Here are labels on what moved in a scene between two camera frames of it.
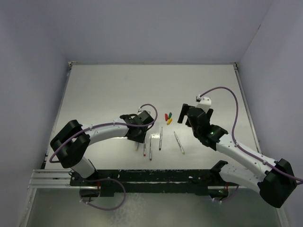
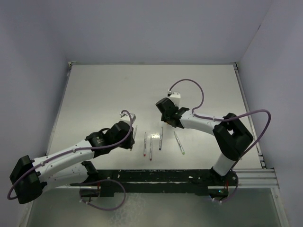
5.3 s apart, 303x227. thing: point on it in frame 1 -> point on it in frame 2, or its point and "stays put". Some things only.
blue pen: [160, 139] stays put
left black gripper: [140, 138] -> [129, 144]
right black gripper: [184, 108] -> [163, 118]
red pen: [145, 147] stays put
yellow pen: [137, 149] -> [135, 130]
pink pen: [150, 149] stays put
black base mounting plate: [103, 183] stays put
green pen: [179, 143] stays put
